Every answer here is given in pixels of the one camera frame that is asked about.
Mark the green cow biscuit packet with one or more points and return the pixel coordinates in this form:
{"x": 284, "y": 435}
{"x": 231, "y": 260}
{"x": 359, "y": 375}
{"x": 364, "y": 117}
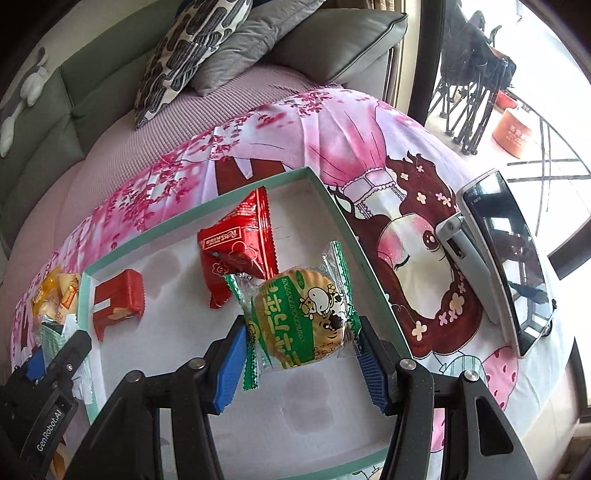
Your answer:
{"x": 300, "y": 316}

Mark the pale green striped packet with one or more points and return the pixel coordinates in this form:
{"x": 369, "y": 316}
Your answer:
{"x": 54, "y": 336}

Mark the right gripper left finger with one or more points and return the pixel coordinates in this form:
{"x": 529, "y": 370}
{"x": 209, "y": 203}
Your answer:
{"x": 123, "y": 441}

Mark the grey white plush toy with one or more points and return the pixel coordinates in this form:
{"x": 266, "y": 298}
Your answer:
{"x": 25, "y": 95}

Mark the folded black chairs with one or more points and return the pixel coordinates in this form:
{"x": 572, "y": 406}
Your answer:
{"x": 472, "y": 72}

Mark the black white patterned pillow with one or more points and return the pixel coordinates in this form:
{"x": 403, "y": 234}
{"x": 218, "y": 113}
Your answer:
{"x": 197, "y": 32}

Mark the swiss roll beige packet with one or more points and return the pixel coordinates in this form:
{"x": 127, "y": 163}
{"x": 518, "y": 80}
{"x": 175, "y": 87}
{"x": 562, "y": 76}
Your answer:
{"x": 65, "y": 299}

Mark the grey sofa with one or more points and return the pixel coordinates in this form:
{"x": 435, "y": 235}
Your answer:
{"x": 98, "y": 85}

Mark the pink cartoon tablecloth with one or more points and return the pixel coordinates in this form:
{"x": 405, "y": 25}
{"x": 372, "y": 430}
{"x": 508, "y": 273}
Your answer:
{"x": 396, "y": 179}

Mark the yellow soft bread packet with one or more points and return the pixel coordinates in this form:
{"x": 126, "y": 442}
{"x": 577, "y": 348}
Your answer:
{"x": 47, "y": 297}

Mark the grey pillow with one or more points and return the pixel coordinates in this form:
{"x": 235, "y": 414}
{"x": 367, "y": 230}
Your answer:
{"x": 266, "y": 25}

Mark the red crinkled snack packet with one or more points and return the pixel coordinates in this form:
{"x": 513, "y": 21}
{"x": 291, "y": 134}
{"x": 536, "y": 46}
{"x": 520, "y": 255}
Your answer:
{"x": 241, "y": 242}

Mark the pink sofa seat cover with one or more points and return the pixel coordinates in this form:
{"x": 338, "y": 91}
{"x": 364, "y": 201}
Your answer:
{"x": 118, "y": 155}

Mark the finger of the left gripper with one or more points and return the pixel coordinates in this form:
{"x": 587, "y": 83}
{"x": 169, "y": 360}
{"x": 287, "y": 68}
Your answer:
{"x": 60, "y": 371}
{"x": 35, "y": 366}

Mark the red wafer snack pack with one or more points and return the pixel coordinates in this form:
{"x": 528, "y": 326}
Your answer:
{"x": 117, "y": 299}

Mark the orange bucket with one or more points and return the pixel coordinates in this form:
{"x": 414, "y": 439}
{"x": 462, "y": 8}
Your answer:
{"x": 512, "y": 132}

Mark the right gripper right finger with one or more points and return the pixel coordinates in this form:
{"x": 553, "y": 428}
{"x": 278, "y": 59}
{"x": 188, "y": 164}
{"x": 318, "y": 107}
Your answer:
{"x": 479, "y": 440}

